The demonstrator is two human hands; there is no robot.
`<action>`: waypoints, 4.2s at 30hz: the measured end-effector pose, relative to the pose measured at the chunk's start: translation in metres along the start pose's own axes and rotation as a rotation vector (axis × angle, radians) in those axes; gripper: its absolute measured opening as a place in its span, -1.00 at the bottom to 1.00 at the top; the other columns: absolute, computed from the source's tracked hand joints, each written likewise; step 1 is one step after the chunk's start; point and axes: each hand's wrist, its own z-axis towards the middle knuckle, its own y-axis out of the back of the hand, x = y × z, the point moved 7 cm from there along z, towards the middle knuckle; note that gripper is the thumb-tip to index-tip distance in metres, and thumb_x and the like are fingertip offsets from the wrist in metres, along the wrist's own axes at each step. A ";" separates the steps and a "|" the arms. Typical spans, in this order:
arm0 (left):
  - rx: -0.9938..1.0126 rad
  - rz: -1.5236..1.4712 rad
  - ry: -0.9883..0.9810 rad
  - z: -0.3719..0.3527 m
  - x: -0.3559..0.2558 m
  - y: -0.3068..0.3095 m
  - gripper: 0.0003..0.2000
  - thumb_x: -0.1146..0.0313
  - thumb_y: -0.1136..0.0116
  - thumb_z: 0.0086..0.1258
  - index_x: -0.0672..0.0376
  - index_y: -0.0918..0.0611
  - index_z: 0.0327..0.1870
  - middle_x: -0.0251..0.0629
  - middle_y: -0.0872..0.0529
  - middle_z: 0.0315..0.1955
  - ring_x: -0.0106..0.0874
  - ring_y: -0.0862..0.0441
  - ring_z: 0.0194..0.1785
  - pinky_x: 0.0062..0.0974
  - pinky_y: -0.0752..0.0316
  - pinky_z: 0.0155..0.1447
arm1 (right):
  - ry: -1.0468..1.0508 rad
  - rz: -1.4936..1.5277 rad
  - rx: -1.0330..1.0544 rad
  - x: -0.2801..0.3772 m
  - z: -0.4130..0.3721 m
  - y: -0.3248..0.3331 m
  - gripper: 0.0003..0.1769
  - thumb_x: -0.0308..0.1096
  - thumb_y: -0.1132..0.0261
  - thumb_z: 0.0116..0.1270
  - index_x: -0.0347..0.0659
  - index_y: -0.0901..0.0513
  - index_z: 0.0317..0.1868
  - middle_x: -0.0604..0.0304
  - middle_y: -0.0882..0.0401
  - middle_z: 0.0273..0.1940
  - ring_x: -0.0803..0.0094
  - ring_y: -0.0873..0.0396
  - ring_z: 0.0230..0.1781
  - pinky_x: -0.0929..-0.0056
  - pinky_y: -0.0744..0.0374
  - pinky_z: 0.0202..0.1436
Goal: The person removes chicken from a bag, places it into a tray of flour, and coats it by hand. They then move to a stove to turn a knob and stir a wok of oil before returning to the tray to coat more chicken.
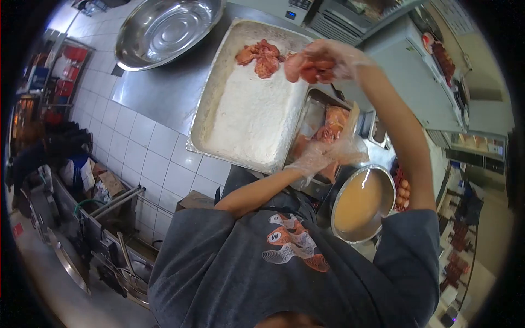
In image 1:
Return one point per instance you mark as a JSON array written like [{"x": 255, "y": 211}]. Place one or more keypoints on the small metal insert pan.
[{"x": 378, "y": 131}]

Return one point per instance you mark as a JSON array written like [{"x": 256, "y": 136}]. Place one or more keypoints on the metal bowl of batter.
[{"x": 340, "y": 233}]

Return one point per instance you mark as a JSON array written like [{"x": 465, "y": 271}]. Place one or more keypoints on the steel sink counter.
[{"x": 102, "y": 229}]

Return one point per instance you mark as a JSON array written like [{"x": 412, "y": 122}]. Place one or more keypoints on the brown cardboard box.
[{"x": 196, "y": 201}]

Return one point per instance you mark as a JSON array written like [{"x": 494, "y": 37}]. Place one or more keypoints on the person's right fingers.
[{"x": 322, "y": 51}]

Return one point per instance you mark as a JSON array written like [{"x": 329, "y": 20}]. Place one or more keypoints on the orange liquid batter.
[{"x": 359, "y": 203}]

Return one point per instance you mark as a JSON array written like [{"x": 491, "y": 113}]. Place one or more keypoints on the grey device with blue display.
[{"x": 289, "y": 10}]

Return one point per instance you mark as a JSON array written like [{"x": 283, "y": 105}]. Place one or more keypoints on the stainless steel appliance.
[{"x": 348, "y": 18}]

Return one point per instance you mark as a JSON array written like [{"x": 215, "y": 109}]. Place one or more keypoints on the person's left fingers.
[{"x": 348, "y": 151}]

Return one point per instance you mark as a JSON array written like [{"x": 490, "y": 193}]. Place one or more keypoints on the rack of goods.
[{"x": 459, "y": 242}]

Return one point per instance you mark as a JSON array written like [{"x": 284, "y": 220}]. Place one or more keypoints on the white flour heap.
[{"x": 254, "y": 119}]

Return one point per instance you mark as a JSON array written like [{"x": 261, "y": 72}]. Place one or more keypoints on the white chest freezer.
[{"x": 406, "y": 86}]

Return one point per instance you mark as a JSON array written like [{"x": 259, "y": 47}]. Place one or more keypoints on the person's right hand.
[{"x": 344, "y": 59}]

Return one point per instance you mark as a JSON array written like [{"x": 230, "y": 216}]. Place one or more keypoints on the shelf with red containers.
[{"x": 69, "y": 78}]

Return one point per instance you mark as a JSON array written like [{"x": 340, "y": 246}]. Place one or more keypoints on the person's left hand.
[{"x": 328, "y": 158}]

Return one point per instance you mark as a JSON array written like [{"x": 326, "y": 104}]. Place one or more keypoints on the person's body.
[{"x": 254, "y": 283}]

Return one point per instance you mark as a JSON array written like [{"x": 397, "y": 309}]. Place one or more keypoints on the glass display counter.
[{"x": 475, "y": 147}]

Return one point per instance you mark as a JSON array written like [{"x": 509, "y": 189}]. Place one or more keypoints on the metal tray of chicken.
[{"x": 313, "y": 119}]

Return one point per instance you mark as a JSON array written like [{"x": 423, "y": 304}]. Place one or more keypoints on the pile of marinated raw chicken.
[{"x": 337, "y": 119}]

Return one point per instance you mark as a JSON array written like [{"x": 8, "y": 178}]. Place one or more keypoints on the tray of brown eggs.
[{"x": 402, "y": 192}]

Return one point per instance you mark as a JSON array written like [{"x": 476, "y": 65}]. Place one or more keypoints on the raw marinated chicken piece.
[
  {"x": 267, "y": 61},
  {"x": 247, "y": 54},
  {"x": 296, "y": 67}
]

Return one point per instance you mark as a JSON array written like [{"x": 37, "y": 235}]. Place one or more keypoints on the large metal flour tray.
[{"x": 213, "y": 102}]

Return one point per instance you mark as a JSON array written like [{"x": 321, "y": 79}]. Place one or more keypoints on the large empty steel bowl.
[{"x": 168, "y": 32}]

